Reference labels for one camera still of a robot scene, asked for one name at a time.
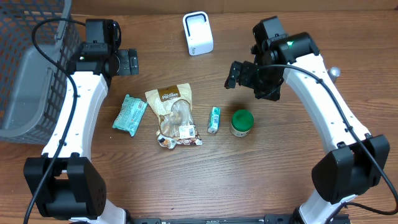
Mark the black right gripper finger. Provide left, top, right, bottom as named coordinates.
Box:
left=229, top=61, right=243, bottom=77
left=224, top=75, right=236, bottom=89

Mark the green lid jar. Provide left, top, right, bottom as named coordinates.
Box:
left=230, top=110, right=254, bottom=137

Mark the small teal gum pack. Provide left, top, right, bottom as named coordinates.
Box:
left=208, top=107, right=221, bottom=134

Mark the green wet wipes pack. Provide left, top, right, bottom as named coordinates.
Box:
left=112, top=95, right=147, bottom=137

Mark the beige snack pouch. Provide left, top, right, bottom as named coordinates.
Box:
left=145, top=83, right=202, bottom=149

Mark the yellow liquid plastic bottle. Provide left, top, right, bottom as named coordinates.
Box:
left=328, top=67, right=341, bottom=83

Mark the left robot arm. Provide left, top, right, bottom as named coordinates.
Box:
left=24, top=19, right=133, bottom=223

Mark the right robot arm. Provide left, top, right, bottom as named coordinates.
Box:
left=224, top=16, right=390, bottom=223

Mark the white barcode scanner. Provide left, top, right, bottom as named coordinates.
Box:
left=182, top=11, right=214, bottom=56

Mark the grey plastic basket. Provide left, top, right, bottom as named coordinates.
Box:
left=1, top=0, right=81, bottom=144

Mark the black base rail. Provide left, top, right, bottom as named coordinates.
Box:
left=126, top=213, right=351, bottom=224

